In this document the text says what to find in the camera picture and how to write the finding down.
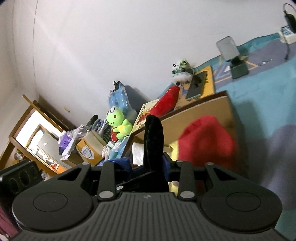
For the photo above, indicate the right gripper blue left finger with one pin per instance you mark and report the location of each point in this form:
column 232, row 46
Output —
column 122, row 168

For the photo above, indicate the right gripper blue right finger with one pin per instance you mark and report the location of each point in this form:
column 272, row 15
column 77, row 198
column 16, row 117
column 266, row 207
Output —
column 167, row 165

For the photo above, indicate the red cloth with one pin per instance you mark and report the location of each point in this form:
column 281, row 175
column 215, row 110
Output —
column 206, row 140

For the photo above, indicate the yellow towel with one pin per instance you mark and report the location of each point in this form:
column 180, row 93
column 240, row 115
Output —
column 177, row 179

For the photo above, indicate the white cloth in box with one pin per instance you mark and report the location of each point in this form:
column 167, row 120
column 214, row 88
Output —
column 138, row 154

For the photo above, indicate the yellow small carton box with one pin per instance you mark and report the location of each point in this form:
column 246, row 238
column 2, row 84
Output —
column 90, row 148

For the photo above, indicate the illustrated picture book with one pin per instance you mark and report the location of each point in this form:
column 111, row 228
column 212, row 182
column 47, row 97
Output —
column 144, row 112

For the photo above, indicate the green frog plush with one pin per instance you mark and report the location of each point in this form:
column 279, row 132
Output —
column 121, row 127

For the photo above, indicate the red plush pillow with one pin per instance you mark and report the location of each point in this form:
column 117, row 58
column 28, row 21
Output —
column 166, row 103

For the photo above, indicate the purple white plastic bag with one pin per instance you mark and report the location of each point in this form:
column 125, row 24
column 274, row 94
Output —
column 68, row 141

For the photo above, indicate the blue plastic package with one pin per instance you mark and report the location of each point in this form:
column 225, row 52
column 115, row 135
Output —
column 118, row 97

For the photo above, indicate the silver laptop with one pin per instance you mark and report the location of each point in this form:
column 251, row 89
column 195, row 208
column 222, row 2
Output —
column 49, row 145

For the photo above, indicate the brown cardboard box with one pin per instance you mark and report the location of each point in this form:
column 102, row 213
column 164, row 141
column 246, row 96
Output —
column 218, row 105

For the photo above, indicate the black smartphone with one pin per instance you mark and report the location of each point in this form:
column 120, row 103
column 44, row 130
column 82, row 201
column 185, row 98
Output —
column 197, row 85

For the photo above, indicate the yellow book under phone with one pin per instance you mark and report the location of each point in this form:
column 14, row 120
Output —
column 207, row 88

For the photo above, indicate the left gripper black housing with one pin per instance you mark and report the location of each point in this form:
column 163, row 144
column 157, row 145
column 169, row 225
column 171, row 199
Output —
column 16, row 179

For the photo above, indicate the teal purple patterned bedsheet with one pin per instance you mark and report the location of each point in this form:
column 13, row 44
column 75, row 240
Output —
column 265, row 103

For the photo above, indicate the white power strip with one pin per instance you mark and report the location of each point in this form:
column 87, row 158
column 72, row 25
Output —
column 286, row 35

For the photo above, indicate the black charger plug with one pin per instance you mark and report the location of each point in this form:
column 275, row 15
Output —
column 290, row 19

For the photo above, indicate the wooden shelf frame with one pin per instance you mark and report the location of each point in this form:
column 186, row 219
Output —
column 25, row 136

